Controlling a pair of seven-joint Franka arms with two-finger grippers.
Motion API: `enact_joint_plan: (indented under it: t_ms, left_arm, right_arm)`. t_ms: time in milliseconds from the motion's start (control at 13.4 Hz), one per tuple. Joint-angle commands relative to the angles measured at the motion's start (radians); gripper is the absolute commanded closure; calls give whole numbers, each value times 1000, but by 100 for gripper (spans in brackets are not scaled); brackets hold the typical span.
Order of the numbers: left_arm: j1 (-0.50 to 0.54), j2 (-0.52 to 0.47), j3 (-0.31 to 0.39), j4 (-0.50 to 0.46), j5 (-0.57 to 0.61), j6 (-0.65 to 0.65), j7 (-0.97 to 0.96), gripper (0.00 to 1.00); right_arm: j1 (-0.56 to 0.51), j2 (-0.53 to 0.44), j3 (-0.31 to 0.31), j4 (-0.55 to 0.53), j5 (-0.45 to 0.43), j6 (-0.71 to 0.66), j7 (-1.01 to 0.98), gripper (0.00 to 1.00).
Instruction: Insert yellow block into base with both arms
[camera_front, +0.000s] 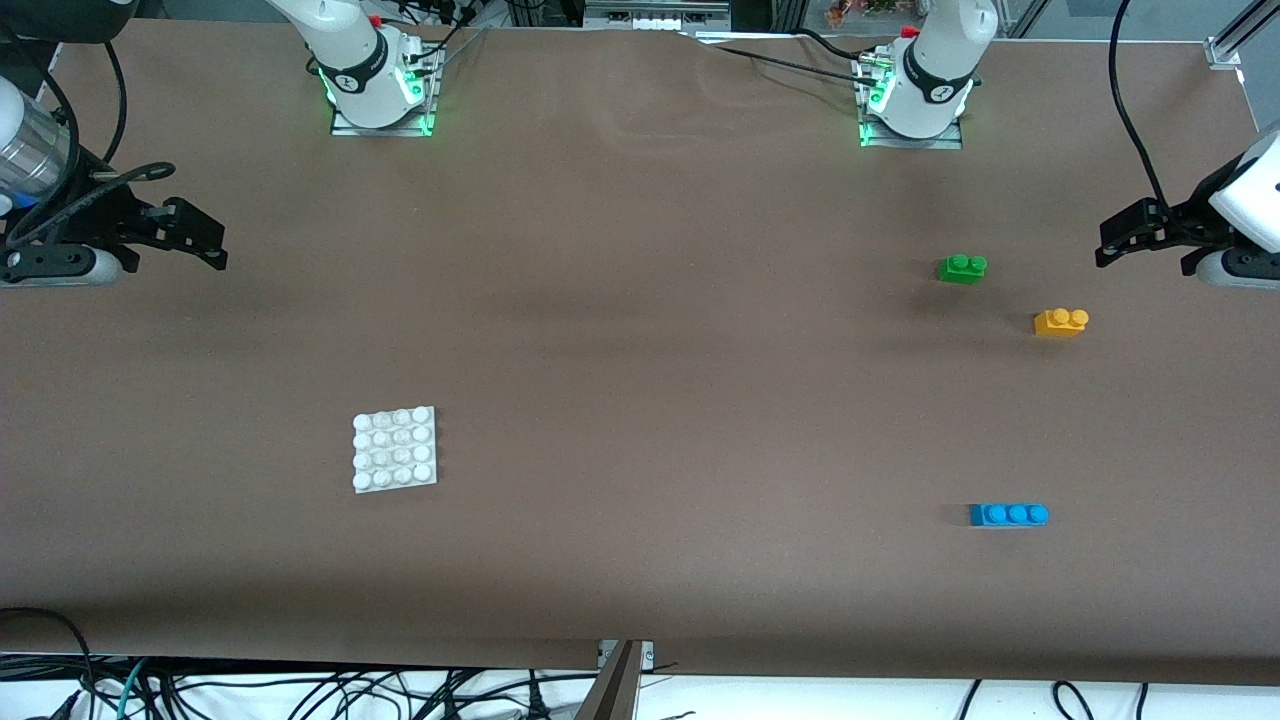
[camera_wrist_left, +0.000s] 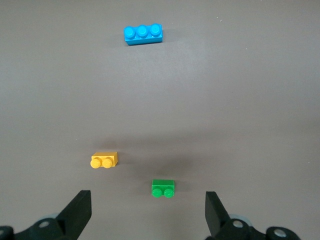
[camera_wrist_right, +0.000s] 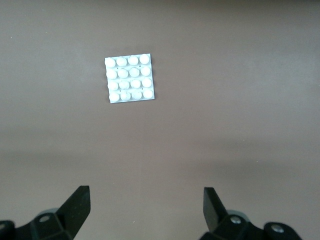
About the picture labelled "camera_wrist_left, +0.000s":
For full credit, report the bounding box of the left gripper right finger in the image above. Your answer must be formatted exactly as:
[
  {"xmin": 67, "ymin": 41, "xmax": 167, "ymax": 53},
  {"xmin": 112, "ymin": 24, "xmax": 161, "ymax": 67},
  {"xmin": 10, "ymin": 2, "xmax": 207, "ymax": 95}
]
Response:
[{"xmin": 204, "ymin": 191, "xmax": 301, "ymax": 240}]

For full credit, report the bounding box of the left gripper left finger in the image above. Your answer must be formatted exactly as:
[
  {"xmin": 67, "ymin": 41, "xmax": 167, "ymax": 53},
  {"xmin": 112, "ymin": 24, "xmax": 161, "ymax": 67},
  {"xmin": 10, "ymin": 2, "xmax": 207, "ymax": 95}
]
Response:
[{"xmin": 14, "ymin": 189, "xmax": 92, "ymax": 240}]

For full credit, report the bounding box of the yellow two-stud block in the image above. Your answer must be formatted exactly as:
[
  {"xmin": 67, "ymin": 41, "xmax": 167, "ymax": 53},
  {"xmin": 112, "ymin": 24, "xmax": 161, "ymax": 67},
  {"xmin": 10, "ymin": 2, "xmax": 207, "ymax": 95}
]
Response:
[{"xmin": 89, "ymin": 151, "xmax": 119, "ymax": 170}]

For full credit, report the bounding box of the green two-stud block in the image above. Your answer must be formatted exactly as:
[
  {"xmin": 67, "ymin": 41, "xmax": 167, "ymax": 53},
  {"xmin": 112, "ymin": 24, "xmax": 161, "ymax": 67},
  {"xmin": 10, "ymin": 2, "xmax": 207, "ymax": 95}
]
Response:
[{"xmin": 151, "ymin": 178, "xmax": 176, "ymax": 200}]

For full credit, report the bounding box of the blue three-stud block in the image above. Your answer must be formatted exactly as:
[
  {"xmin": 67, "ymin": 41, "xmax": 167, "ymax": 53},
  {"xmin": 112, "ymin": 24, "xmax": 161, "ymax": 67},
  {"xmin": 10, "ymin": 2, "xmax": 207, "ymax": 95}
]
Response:
[{"xmin": 123, "ymin": 23, "xmax": 164, "ymax": 47}]

